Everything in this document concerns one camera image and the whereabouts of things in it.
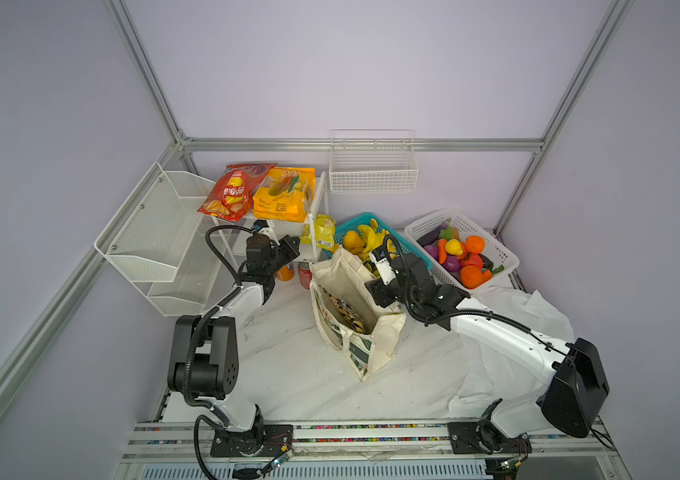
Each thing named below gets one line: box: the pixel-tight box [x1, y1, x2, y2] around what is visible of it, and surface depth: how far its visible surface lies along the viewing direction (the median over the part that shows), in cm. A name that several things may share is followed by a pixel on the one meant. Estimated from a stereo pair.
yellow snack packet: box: [300, 214, 338, 253], surface depth 95 cm
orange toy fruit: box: [465, 235, 485, 254], surface depth 108 cm
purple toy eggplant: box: [416, 223, 448, 246], surface depth 116 cm
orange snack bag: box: [252, 167, 316, 223], surface depth 77 cm
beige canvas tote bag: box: [309, 246, 407, 381], surface depth 82 cm
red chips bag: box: [198, 163, 278, 222], surface depth 81 cm
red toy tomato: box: [461, 253, 484, 269], surface depth 106 cm
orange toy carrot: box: [438, 238, 447, 264], surface depth 106 cm
